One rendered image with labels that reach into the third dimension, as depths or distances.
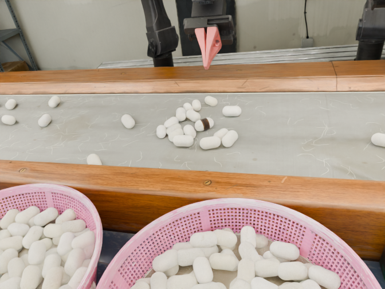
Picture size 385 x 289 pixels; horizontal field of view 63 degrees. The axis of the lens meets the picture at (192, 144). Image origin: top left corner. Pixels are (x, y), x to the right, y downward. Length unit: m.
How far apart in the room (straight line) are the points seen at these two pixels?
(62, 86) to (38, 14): 2.19
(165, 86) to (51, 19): 2.33
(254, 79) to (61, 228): 0.49
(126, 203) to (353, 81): 0.51
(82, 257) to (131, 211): 0.10
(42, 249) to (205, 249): 0.21
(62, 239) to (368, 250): 0.39
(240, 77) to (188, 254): 0.46
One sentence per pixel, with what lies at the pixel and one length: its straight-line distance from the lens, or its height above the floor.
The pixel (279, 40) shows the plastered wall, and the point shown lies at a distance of 2.64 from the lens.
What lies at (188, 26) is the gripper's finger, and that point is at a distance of 0.69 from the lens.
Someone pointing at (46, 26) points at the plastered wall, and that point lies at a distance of 3.06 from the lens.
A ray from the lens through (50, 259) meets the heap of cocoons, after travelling 0.44.
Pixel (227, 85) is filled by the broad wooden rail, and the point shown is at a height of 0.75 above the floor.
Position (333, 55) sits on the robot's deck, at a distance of 1.13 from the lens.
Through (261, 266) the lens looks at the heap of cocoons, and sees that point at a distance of 0.37.
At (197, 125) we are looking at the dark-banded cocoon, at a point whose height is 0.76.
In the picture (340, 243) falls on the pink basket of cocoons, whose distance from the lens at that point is 0.37.
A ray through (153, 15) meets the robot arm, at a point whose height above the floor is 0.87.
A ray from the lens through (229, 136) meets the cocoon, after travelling 0.52.
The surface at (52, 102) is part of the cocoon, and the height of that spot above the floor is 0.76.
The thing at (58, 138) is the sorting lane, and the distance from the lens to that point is 0.68.
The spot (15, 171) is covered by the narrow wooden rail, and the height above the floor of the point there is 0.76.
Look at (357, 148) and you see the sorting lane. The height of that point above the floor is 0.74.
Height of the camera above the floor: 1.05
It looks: 34 degrees down
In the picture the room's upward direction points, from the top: 8 degrees counter-clockwise
